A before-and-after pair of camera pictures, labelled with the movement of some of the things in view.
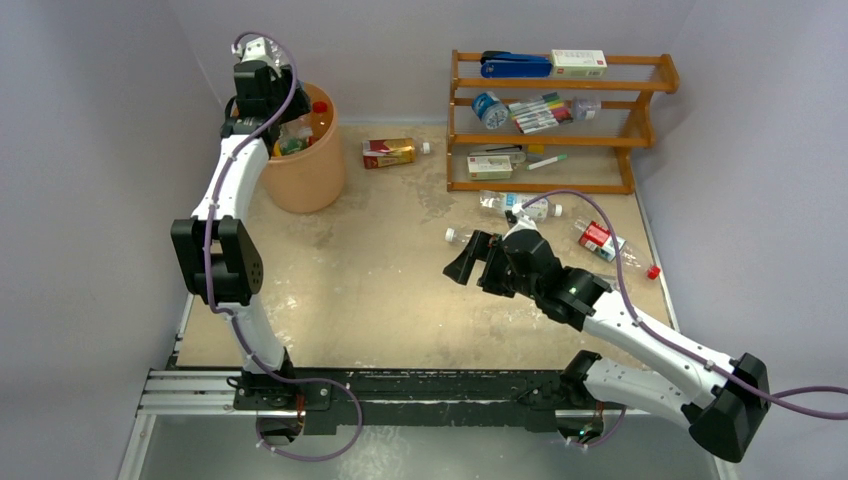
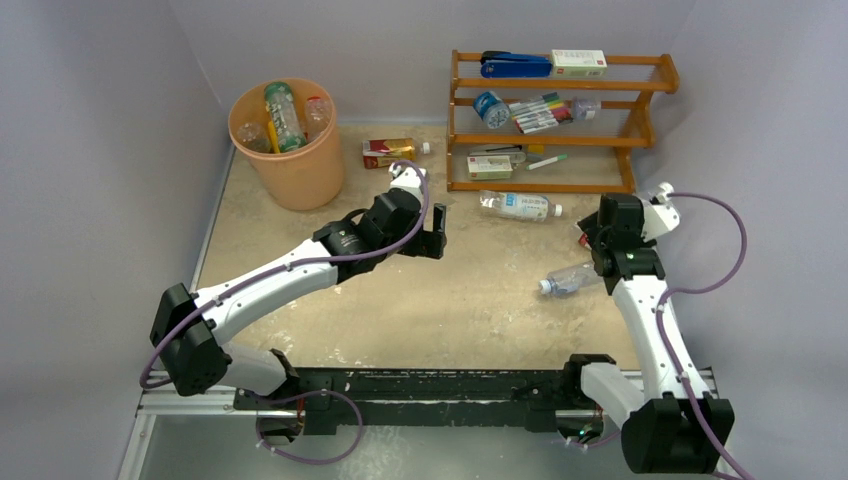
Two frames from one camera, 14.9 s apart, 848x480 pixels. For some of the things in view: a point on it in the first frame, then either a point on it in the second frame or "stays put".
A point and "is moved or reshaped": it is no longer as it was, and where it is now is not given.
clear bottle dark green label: x=460 y=236 is moved or reshaped
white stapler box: x=490 y=167 stays put
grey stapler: x=514 y=151 stays put
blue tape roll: x=489 y=109 stays put
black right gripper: x=486 y=263 → x=592 y=229
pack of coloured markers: x=545 y=111 stays put
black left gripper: x=298 y=104 → x=429 y=244
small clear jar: x=584 y=109 stays put
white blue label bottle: x=502 y=202 stays put
